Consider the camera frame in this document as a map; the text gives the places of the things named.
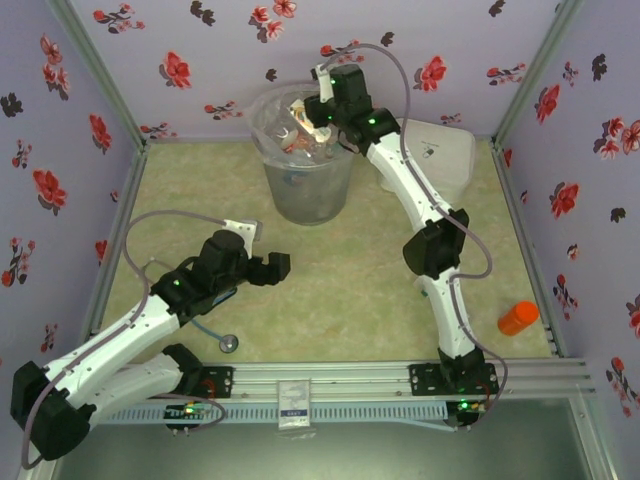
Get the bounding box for translucent plastic bin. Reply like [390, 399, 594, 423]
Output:
[249, 83, 357, 227]

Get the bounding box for stethoscope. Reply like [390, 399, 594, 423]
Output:
[142, 255, 241, 356]

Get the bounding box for white zippered case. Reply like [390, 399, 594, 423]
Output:
[382, 118, 477, 202]

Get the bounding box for white label card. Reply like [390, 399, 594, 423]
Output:
[276, 379, 314, 432]

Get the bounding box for left controller board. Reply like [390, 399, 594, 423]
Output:
[164, 401, 212, 422]

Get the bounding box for controller board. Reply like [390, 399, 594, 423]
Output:
[447, 397, 490, 432]
[164, 401, 212, 422]

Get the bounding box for right controller board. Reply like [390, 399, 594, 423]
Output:
[447, 397, 490, 432]

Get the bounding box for orange pill bottle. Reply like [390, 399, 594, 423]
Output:
[497, 300, 542, 338]

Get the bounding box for grey right arm cable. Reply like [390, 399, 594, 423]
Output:
[319, 43, 511, 432]

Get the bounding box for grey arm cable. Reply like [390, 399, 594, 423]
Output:
[19, 209, 229, 472]
[319, 43, 511, 432]

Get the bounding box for grey left arm cable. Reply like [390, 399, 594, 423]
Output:
[19, 209, 229, 472]

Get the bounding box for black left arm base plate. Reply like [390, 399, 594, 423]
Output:
[197, 364, 236, 401]

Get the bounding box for aluminium side rail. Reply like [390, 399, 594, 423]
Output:
[74, 144, 150, 362]
[491, 144, 572, 359]

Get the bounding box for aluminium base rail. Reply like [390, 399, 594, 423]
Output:
[48, 358, 592, 402]

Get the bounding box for white slotted cable duct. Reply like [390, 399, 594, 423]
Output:
[94, 402, 449, 427]

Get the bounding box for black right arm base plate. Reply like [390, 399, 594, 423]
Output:
[408, 362, 499, 399]

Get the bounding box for aluminium frame post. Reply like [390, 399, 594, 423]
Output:
[491, 0, 587, 147]
[47, 0, 150, 150]

